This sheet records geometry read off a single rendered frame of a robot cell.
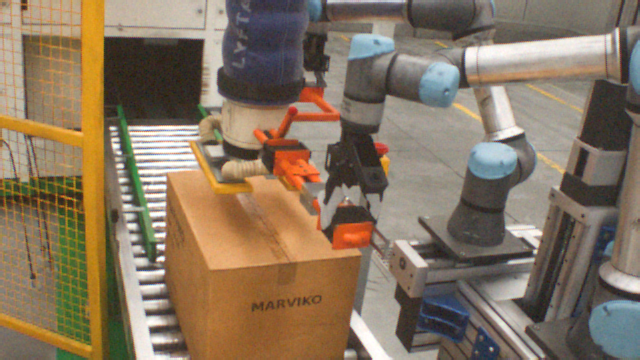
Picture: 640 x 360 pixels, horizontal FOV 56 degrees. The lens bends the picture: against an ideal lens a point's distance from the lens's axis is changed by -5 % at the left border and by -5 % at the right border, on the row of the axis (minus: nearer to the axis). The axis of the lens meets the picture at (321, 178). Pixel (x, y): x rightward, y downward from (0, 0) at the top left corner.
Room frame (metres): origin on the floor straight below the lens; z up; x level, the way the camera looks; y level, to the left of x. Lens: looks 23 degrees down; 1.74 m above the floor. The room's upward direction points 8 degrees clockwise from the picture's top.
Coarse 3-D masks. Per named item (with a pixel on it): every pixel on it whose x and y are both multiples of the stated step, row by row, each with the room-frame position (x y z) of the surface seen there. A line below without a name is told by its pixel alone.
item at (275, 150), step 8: (264, 144) 1.39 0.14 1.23; (272, 144) 1.41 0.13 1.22; (280, 144) 1.42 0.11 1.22; (288, 144) 1.43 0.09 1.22; (296, 144) 1.43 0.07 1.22; (304, 144) 1.42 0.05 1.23; (264, 152) 1.40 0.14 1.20; (272, 152) 1.34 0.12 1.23; (280, 152) 1.34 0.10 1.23; (288, 152) 1.34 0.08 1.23; (296, 152) 1.35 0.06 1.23; (304, 152) 1.36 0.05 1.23; (264, 160) 1.38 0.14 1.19; (272, 160) 1.35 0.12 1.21; (280, 160) 1.34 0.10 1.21; (288, 160) 1.35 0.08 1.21; (296, 160) 1.35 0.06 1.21; (272, 168) 1.34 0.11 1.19; (280, 168) 1.34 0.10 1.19
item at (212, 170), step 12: (192, 144) 1.67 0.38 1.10; (204, 144) 1.67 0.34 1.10; (216, 144) 1.63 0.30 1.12; (204, 156) 1.58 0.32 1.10; (204, 168) 1.51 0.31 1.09; (216, 168) 1.51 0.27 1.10; (216, 180) 1.44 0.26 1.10; (228, 180) 1.44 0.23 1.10; (240, 180) 1.45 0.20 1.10; (216, 192) 1.40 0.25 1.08; (228, 192) 1.41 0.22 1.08; (240, 192) 1.43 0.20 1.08
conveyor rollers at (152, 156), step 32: (128, 128) 3.24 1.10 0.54; (160, 128) 3.31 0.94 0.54; (192, 128) 3.38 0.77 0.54; (160, 160) 2.87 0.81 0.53; (192, 160) 2.89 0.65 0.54; (128, 192) 2.46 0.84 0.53; (160, 192) 2.52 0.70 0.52; (128, 224) 2.14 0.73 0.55; (160, 224) 2.18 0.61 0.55; (160, 256) 2.00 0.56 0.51; (160, 288) 1.74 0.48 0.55; (160, 320) 1.57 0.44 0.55; (160, 352) 1.42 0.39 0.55; (352, 352) 1.54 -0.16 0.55
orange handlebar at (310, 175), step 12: (312, 96) 1.92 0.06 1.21; (324, 108) 1.83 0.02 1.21; (300, 120) 1.70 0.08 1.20; (312, 120) 1.72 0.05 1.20; (324, 120) 1.73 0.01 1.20; (336, 120) 1.75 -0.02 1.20; (276, 132) 1.52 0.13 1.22; (288, 168) 1.29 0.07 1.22; (300, 168) 1.29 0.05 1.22; (312, 168) 1.30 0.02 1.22; (288, 180) 1.28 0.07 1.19; (300, 180) 1.23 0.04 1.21; (312, 180) 1.26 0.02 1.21; (312, 204) 1.15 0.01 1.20; (348, 240) 1.01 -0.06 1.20; (360, 240) 1.02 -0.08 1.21
